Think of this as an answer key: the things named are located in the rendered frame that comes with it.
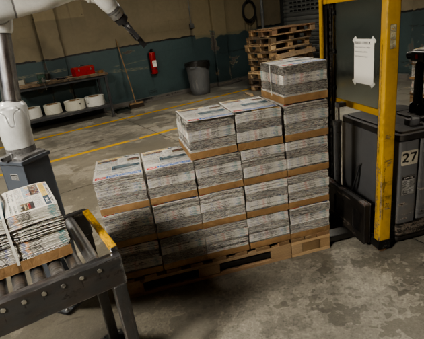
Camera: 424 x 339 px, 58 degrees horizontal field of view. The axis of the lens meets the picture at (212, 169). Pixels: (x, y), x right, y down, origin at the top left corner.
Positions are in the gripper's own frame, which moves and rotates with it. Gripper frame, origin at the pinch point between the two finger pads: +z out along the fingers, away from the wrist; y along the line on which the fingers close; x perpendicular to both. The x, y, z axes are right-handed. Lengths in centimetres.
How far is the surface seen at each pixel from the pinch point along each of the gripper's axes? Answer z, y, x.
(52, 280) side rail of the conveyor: -24, 132, -86
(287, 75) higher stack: 42, 69, 48
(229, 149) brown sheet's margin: 51, 72, -6
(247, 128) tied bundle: 50, 71, 10
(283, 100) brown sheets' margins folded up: 51, 73, 37
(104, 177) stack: 18, 53, -69
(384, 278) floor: 139, 157, 10
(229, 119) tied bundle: 39, 67, 6
